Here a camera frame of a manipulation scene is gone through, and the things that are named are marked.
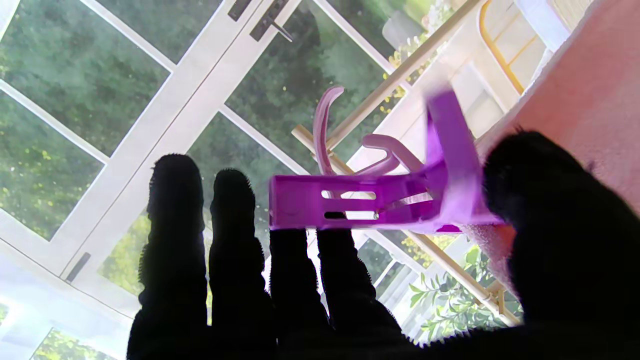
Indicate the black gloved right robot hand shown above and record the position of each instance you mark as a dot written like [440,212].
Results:
[575,275]

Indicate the pink square towel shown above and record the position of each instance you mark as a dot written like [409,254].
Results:
[590,90]

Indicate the purple clothes peg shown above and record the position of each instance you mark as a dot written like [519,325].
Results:
[300,202]

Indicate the pink plastic clothes hanger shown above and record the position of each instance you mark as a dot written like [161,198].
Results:
[320,130]

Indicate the wooden hanging rack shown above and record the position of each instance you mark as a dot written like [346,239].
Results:
[400,65]

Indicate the printed garden backdrop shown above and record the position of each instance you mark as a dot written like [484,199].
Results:
[100,75]

